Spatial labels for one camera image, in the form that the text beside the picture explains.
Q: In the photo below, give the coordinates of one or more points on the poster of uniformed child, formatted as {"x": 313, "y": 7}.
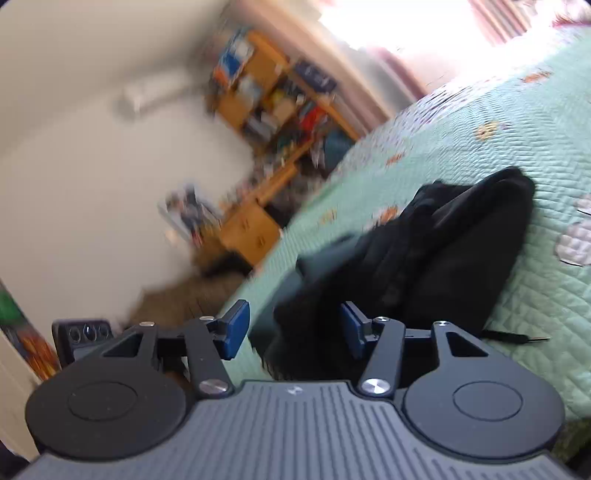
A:
{"x": 189, "y": 214}

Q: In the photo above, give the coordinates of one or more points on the blue white package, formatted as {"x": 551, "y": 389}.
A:
{"x": 233, "y": 57}

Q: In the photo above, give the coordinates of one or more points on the wooden bookshelf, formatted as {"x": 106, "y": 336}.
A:
{"x": 272, "y": 87}

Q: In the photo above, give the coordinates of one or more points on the pink curtain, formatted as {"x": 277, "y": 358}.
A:
{"x": 503, "y": 18}

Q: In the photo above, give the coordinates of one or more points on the green quilted bedspread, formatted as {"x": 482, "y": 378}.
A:
{"x": 485, "y": 138}

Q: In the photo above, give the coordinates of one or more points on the navy tote bag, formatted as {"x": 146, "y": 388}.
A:
{"x": 316, "y": 76}

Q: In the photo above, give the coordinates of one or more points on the wooden desk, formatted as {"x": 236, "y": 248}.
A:
{"x": 249, "y": 226}

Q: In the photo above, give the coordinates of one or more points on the black pants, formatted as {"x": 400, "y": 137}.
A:
{"x": 434, "y": 249}

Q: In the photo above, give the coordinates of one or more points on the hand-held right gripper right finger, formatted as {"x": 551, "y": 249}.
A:
{"x": 351, "y": 330}

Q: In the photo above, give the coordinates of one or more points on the colourful door sticker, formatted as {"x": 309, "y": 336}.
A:
{"x": 27, "y": 341}

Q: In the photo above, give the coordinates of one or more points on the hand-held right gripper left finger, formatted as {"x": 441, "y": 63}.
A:
{"x": 238, "y": 328}

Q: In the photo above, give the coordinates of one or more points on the white air conditioner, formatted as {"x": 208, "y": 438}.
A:
{"x": 157, "y": 92}

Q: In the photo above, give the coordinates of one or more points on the window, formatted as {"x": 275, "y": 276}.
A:
{"x": 406, "y": 23}

